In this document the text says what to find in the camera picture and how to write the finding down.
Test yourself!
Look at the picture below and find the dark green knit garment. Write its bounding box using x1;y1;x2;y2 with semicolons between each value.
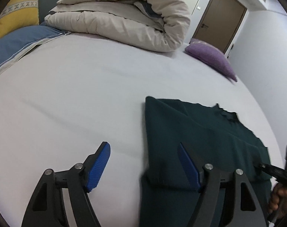
139;96;272;226

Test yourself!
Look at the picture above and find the right hand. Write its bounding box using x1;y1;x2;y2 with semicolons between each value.
268;183;287;219

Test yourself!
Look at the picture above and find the purple cushion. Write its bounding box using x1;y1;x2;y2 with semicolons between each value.
185;38;238;82

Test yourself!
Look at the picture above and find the blue pillow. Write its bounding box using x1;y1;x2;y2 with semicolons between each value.
0;25;69;75

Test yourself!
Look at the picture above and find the brown wooden door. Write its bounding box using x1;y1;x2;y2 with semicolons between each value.
193;0;247;53

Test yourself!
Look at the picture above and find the beige folded duvet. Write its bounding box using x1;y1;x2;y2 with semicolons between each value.
45;0;191;52

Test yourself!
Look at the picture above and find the yellow cushion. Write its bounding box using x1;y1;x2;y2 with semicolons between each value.
0;0;39;38

